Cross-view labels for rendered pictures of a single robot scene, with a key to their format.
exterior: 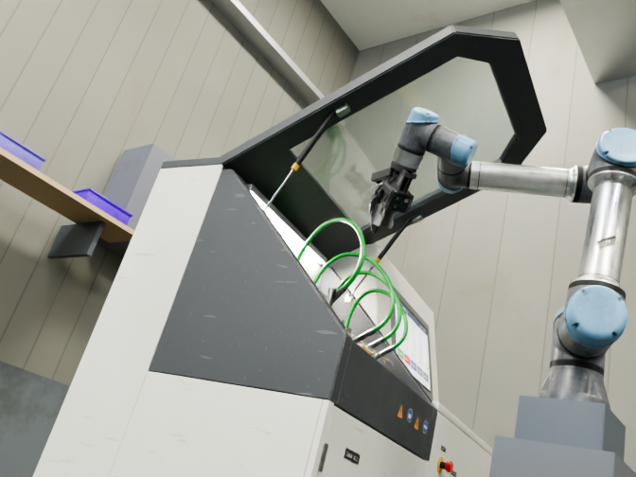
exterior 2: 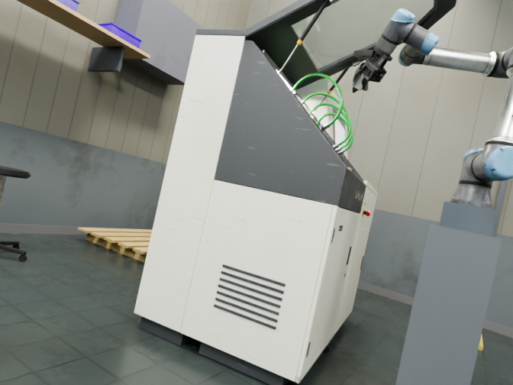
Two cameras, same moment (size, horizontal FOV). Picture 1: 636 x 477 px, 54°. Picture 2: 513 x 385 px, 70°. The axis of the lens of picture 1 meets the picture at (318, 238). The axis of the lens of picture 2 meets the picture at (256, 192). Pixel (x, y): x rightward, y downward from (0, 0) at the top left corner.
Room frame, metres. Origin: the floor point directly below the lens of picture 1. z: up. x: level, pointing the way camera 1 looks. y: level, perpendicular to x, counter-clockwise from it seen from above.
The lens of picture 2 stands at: (0.08, 0.47, 0.76)
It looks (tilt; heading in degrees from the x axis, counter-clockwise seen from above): 0 degrees down; 349
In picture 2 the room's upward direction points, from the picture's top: 12 degrees clockwise
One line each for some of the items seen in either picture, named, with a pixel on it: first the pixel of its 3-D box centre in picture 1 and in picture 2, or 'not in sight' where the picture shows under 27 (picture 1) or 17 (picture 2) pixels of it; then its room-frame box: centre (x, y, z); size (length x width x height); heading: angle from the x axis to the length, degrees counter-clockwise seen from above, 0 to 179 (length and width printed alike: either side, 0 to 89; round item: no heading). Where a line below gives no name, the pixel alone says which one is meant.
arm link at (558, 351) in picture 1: (579, 339); (479, 166); (1.36, -0.65, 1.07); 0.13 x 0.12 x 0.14; 164
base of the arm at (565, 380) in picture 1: (574, 388); (472, 195); (1.37, -0.65, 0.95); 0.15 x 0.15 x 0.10
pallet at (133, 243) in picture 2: not in sight; (160, 244); (3.93, 0.59, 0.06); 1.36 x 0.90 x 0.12; 138
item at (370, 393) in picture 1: (385, 405); (350, 193); (1.74, -0.31, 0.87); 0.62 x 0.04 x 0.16; 145
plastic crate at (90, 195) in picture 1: (98, 210); (118, 37); (3.56, 1.33, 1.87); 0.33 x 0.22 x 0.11; 138
